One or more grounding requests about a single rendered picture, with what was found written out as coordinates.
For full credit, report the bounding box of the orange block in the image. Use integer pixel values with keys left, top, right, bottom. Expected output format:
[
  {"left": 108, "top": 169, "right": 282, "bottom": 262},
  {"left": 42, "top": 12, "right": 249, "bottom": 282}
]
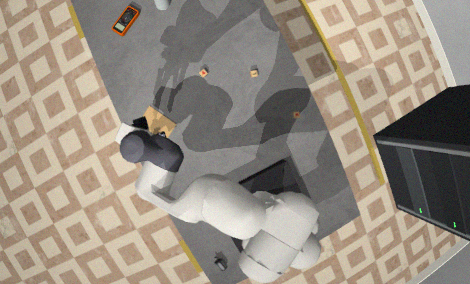
[{"left": 199, "top": 69, "right": 207, "bottom": 78}]

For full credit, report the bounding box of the orange mat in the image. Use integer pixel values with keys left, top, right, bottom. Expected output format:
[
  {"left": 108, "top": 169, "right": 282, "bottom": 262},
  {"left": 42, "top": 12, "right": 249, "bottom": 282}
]
[{"left": 142, "top": 106, "right": 176, "bottom": 138}]

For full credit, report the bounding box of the white bottle with blue cap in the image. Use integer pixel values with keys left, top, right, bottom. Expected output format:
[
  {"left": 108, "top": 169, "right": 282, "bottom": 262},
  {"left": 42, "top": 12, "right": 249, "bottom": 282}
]
[{"left": 154, "top": 0, "right": 170, "bottom": 10}]

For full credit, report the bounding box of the orange multimeter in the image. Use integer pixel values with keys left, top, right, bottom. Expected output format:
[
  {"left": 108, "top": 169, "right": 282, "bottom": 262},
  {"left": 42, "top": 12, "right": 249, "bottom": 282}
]
[{"left": 112, "top": 6, "right": 140, "bottom": 36}]

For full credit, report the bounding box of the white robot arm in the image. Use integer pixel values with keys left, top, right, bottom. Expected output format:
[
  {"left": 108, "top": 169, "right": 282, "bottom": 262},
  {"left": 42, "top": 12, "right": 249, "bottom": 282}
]
[{"left": 115, "top": 116, "right": 321, "bottom": 283}]

